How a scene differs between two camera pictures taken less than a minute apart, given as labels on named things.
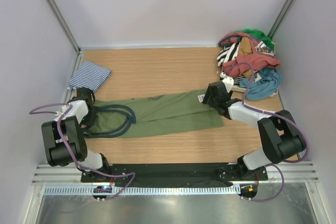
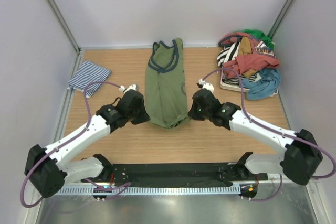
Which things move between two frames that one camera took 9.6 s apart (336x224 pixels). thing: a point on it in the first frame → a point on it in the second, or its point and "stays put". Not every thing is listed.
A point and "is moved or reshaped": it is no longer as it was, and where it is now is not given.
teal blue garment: [267, 81] stays put
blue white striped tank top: [90, 75] stays put
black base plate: [173, 173] stays put
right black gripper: [206, 97] → [192, 113]
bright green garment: [266, 40] stays put
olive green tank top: [124, 117] is moved or reshaped
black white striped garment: [228, 53] stays put
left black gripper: [92, 121] → [144, 117]
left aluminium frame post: [60, 18] stays put
